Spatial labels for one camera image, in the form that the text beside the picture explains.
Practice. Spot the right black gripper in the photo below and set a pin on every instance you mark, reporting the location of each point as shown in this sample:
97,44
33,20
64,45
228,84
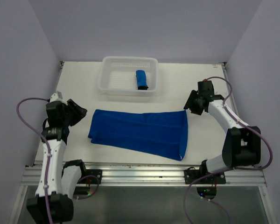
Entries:
189,104

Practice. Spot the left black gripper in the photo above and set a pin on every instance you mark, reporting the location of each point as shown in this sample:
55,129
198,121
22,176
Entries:
79,112

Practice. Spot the blue towel with black trim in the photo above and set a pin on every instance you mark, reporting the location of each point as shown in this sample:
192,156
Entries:
141,80

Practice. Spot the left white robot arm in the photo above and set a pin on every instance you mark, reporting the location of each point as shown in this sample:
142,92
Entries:
53,200

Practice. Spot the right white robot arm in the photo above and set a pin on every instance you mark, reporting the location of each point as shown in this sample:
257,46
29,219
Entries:
242,144

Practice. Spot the white plastic mesh basket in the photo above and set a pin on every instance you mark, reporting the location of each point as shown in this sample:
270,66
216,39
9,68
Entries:
118,75

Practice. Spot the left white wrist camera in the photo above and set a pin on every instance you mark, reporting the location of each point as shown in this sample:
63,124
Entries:
57,96

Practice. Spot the left black base bracket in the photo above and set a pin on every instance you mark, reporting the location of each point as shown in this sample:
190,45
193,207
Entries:
95,176

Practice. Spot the black base bracket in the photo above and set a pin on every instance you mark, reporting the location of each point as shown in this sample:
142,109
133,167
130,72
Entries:
95,176
191,174

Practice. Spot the aluminium mounting rail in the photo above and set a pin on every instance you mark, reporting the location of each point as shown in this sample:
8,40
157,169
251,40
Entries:
166,175

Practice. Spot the right black base bracket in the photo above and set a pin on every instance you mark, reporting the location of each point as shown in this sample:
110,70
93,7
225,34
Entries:
191,174

